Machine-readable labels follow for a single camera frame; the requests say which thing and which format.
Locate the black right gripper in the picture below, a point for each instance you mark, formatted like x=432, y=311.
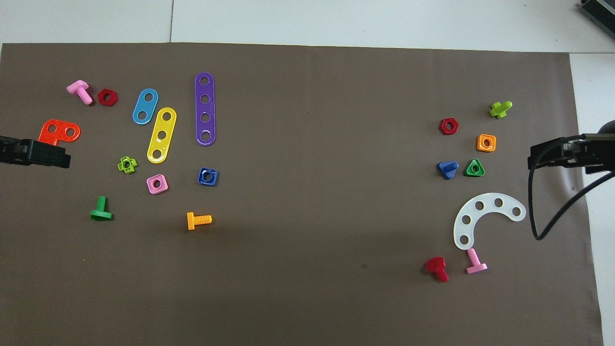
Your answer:
x=608, y=128

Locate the blue triangle-head plastic screw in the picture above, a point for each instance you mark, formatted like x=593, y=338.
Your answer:
x=447, y=170

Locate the blue square plastic nut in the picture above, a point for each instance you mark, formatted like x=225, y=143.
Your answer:
x=202, y=182

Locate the pink plastic screw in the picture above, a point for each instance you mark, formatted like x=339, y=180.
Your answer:
x=473, y=257
x=78, y=88

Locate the lime green cross nut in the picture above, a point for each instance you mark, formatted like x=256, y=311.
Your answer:
x=120, y=166

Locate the red hexagonal plastic nut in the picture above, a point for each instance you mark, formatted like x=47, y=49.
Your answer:
x=443, y=126
x=101, y=97

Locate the green plastic screw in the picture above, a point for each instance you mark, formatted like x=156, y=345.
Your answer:
x=101, y=214

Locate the lime green cross-head screw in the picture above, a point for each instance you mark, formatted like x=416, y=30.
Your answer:
x=499, y=109

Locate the orange square plastic nut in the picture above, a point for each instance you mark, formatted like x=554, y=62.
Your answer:
x=480, y=148

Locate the green triangular plastic nut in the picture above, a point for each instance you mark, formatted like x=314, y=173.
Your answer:
x=468, y=173

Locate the pink square plastic nut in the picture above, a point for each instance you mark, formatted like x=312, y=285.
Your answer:
x=163, y=189

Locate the orange plastic screw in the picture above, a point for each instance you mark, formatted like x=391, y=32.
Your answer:
x=202, y=220

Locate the red plastic screw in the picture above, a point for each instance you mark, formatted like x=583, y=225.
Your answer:
x=436, y=264

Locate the orange three-hole corner plate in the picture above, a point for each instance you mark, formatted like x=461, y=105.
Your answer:
x=48, y=132

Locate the white curved five-hole plate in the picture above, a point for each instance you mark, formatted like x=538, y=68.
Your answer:
x=488, y=203

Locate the blue two-hole plastic strip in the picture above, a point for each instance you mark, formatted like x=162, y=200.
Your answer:
x=145, y=106

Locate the yellow three-hole plastic strip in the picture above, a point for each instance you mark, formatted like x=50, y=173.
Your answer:
x=164, y=126

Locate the black ribbed device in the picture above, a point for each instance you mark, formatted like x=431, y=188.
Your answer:
x=600, y=12

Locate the purple four-hole plastic strip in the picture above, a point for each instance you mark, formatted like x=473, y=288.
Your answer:
x=204, y=108

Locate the brown paper table mat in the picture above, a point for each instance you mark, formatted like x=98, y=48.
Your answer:
x=307, y=192

